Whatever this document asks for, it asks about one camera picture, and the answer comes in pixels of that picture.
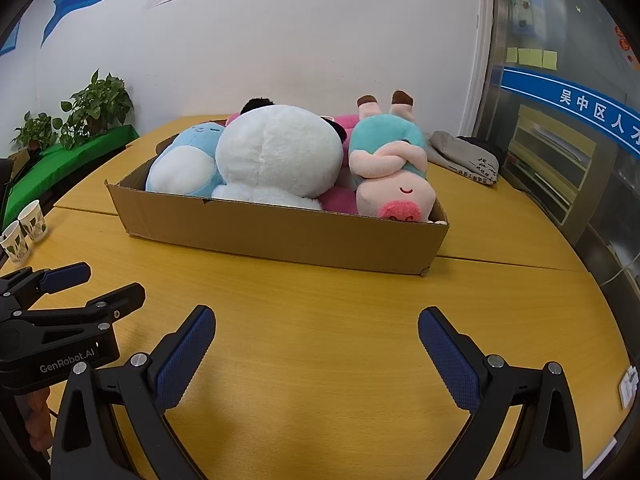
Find pink plush toy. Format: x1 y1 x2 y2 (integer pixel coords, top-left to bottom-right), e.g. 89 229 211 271
225 112 362 216

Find light blue plush toy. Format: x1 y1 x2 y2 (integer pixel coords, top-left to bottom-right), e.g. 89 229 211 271
146 122 227 198

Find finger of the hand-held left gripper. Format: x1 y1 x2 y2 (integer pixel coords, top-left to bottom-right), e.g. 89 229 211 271
20 282 147 342
0 262 93 312

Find wooden desktop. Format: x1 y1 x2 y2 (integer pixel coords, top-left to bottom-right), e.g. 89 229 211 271
0 112 634 480

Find person's left hand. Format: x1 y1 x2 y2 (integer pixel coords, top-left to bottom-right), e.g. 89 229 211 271
24 387 54 454

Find grey cloth bag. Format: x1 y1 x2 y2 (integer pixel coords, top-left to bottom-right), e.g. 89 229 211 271
425 131 499 187

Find large potted green plant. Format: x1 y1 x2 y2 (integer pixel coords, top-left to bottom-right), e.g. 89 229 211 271
60 69 135 150

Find glass door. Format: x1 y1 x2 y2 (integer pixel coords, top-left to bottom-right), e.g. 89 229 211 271
470 0 640 313

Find green cloth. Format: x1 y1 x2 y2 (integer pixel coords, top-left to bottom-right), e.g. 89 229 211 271
0 125 140 231

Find leaf print paper cup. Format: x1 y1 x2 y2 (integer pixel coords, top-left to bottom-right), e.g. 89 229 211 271
17 200 49 244
0 221 31 267

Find red festive door decal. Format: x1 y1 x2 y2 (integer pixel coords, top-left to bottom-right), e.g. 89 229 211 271
612 25 640 67

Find blue lettered door stripe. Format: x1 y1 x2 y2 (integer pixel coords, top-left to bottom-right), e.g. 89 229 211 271
500 66 640 157

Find small potted green plant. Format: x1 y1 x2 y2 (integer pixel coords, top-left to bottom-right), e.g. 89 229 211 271
11 111 64 154

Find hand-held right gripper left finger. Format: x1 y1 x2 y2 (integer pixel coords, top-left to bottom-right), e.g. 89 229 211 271
50 304 217 480

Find yellow framed shelf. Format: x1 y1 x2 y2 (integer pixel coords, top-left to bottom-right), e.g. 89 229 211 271
509 104 597 227

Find white cable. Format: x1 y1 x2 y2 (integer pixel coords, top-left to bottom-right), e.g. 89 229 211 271
600 264 637 287

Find brown cardboard box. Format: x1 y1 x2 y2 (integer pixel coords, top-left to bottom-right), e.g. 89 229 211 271
104 157 450 277

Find pig plush toy teal clothes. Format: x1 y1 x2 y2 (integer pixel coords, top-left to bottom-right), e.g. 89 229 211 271
347 91 436 223

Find white panda plush toy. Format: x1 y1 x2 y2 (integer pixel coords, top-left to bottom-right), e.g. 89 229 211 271
212 97 349 211

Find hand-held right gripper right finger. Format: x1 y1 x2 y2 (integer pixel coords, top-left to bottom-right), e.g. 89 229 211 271
417 306 586 480

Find cartoon door sticker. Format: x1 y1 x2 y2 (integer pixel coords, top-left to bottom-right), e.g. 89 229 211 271
510 0 547 37

